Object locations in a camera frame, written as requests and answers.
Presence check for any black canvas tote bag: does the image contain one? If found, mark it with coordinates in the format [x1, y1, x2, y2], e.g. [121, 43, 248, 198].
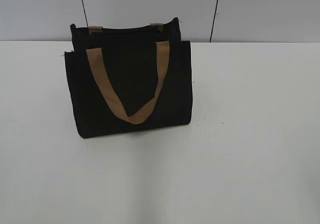
[64, 18, 193, 139]

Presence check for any tan front bag handle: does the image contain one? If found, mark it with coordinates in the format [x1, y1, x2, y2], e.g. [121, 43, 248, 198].
[86, 41, 170, 125]

